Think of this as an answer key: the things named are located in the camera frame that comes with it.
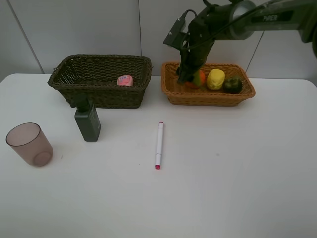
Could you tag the white pink marker pen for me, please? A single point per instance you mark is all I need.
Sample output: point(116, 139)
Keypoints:
point(158, 154)

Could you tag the green red pear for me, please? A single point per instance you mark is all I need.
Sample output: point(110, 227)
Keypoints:
point(199, 80)

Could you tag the pink lotion bottle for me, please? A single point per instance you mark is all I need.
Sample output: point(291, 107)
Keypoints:
point(125, 80)

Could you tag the yellow lemon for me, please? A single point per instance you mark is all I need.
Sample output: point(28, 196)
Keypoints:
point(215, 79)

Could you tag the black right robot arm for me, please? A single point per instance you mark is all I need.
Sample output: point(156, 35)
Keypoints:
point(237, 21)

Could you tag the orange wicker basket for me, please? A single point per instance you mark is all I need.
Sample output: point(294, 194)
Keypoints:
point(184, 95)

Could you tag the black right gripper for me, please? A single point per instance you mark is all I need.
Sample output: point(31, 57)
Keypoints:
point(193, 57)

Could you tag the dark green pump bottle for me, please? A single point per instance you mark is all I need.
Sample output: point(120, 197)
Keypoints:
point(87, 118)

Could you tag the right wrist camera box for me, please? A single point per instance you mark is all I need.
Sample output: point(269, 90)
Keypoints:
point(176, 37)

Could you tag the dark brown wicker basket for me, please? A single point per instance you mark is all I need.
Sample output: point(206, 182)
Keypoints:
point(96, 77)

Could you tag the translucent pink plastic cup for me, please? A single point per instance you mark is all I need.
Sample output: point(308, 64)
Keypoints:
point(30, 143)

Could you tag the orange mandarin fruit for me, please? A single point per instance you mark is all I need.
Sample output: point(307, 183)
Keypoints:
point(189, 83)

